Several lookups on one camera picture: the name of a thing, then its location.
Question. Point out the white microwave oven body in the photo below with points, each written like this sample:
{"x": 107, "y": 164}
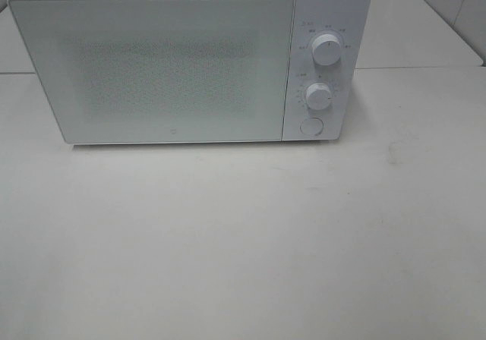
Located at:
{"x": 326, "y": 10}

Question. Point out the white timer knob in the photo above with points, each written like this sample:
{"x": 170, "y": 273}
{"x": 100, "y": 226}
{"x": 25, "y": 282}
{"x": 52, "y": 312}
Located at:
{"x": 318, "y": 96}

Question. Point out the upper white power knob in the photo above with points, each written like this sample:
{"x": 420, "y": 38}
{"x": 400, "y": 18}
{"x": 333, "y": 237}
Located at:
{"x": 326, "y": 49}

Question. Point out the white microwave door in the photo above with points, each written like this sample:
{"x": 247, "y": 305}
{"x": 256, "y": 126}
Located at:
{"x": 158, "y": 71}

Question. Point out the round white door button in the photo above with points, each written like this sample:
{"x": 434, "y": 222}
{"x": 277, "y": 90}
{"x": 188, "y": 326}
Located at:
{"x": 312, "y": 127}

